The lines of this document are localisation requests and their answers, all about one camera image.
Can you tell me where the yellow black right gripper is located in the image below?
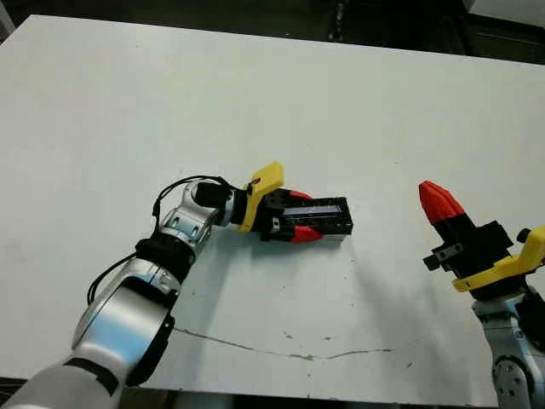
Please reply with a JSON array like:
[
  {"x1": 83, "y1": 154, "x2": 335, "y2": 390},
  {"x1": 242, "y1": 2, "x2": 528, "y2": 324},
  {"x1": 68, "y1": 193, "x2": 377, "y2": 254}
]
[{"x1": 418, "y1": 181, "x2": 545, "y2": 302}]

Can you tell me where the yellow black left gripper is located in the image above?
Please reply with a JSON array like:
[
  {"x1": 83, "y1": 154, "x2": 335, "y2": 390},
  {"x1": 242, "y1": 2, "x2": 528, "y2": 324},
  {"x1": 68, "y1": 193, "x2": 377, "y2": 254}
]
[{"x1": 236, "y1": 160, "x2": 327, "y2": 245}]

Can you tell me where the glossy black box lid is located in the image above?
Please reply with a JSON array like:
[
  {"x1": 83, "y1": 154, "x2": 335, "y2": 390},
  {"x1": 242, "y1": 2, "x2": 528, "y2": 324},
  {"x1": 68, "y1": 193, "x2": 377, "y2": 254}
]
[{"x1": 283, "y1": 196, "x2": 354, "y2": 238}]

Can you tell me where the dark background cabinet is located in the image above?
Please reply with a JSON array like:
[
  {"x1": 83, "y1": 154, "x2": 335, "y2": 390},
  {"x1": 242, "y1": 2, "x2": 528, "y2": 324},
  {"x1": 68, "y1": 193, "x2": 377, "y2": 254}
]
[{"x1": 462, "y1": 12, "x2": 545, "y2": 66}]

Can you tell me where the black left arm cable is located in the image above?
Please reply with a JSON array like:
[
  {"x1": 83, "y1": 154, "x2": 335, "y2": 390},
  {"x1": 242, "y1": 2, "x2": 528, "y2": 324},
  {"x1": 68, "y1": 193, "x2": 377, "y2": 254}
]
[{"x1": 87, "y1": 174, "x2": 249, "y2": 306}]

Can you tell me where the black background post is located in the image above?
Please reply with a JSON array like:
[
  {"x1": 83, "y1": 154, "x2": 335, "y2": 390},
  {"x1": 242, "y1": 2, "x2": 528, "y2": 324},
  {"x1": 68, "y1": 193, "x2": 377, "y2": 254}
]
[{"x1": 327, "y1": 0, "x2": 348, "y2": 42}]

